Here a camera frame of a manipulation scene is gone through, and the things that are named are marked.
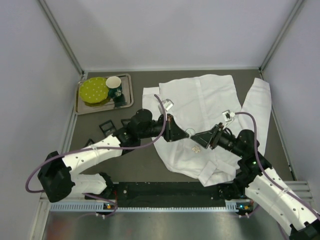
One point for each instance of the green polka dot plate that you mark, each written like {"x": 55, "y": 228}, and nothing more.
{"x": 93, "y": 90}

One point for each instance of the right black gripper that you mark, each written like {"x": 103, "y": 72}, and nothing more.
{"x": 215, "y": 136}

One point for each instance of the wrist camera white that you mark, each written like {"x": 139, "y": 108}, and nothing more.
{"x": 166, "y": 105}
{"x": 228, "y": 116}

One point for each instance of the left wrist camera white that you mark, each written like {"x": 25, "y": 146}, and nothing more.
{"x": 166, "y": 105}

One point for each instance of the black square frame right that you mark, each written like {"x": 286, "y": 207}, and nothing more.
{"x": 125, "y": 122}

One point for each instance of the black square frame left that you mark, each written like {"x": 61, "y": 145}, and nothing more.
{"x": 107, "y": 127}

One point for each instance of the white shirt garment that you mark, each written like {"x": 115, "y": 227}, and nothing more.
{"x": 198, "y": 104}

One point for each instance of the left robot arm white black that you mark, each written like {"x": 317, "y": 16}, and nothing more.
{"x": 62, "y": 175}

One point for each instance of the round clear blue brooch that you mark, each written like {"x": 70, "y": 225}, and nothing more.
{"x": 191, "y": 132}

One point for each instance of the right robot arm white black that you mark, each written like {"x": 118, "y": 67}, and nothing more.
{"x": 259, "y": 181}

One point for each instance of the silver metal tray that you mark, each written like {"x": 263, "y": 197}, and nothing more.
{"x": 124, "y": 101}

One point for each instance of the sparkly snowflake brooch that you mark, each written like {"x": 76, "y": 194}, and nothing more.
{"x": 196, "y": 149}

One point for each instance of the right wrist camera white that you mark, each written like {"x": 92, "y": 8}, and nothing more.
{"x": 228, "y": 116}

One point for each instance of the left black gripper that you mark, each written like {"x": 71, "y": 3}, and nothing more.
{"x": 169, "y": 128}

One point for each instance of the white cup dark base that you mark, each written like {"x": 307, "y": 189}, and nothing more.
{"x": 114, "y": 85}

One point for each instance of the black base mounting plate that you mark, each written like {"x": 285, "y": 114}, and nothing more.
{"x": 172, "y": 194}

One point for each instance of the black square frame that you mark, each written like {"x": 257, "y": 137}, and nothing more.
{"x": 107, "y": 127}
{"x": 125, "y": 122}
{"x": 89, "y": 143}

